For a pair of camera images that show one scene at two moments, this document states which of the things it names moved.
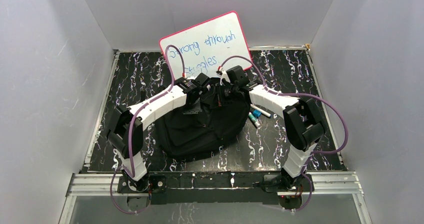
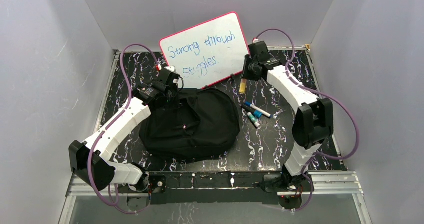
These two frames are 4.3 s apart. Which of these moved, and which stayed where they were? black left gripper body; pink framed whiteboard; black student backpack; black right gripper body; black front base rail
Moved: black student backpack; black right gripper body; black left gripper body
Stayed: pink framed whiteboard; black front base rail
